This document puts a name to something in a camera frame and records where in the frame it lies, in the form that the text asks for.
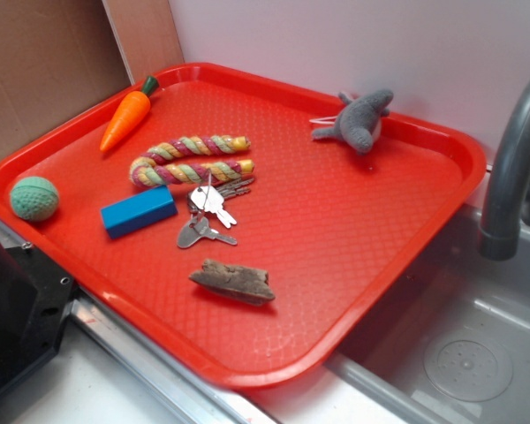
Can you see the gray plush dolphin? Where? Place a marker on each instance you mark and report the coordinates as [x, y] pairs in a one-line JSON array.
[[359, 123]]

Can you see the silver key bunch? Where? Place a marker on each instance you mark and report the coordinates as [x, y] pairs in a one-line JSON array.
[[208, 200]]

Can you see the red plastic tray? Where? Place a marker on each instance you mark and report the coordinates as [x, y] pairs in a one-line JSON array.
[[333, 229]]

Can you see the brown wood piece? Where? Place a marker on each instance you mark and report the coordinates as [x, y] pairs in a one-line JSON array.
[[237, 282]]

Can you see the blue rectangular block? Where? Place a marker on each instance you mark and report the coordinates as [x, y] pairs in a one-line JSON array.
[[138, 211]]

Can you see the orange toy carrot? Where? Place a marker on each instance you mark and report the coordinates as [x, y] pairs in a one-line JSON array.
[[133, 108]]

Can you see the green textured ball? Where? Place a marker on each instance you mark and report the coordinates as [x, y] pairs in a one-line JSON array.
[[34, 199]]

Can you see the gray plastic sink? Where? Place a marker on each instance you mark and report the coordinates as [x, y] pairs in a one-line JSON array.
[[448, 343]]

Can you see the gray faucet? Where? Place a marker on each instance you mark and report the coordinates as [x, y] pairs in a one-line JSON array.
[[507, 200]]

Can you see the black box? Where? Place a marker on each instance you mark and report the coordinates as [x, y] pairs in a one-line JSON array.
[[35, 297]]

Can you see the brown cardboard panel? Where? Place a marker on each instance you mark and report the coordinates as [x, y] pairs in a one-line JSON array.
[[59, 58]]

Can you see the multicolour rope toy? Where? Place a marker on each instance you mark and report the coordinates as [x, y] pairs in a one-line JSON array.
[[191, 160]]

